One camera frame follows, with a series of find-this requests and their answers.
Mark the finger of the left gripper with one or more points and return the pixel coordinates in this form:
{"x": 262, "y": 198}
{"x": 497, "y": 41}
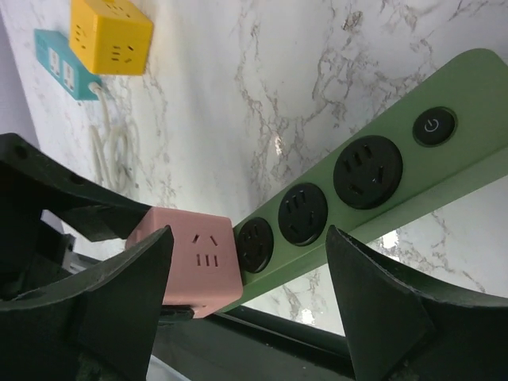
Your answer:
{"x": 30, "y": 177}

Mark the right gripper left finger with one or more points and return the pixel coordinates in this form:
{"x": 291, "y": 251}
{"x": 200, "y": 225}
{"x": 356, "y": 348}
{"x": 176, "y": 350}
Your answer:
{"x": 98, "y": 324}

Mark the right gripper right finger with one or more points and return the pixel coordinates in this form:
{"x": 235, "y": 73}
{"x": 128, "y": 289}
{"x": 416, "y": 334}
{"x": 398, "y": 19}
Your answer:
{"x": 402, "y": 324}

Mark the pink cube socket plug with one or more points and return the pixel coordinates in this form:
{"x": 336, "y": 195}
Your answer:
{"x": 205, "y": 273}

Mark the teal power strip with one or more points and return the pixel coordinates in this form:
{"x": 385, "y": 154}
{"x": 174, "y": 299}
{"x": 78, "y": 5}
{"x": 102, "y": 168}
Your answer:
{"x": 55, "y": 55}

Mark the yellow cube socket plug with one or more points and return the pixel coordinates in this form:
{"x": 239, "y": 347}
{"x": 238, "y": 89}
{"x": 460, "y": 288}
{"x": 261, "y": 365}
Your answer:
{"x": 110, "y": 37}

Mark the green power strip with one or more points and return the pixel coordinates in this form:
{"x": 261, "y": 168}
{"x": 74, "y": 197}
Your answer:
{"x": 443, "y": 140}

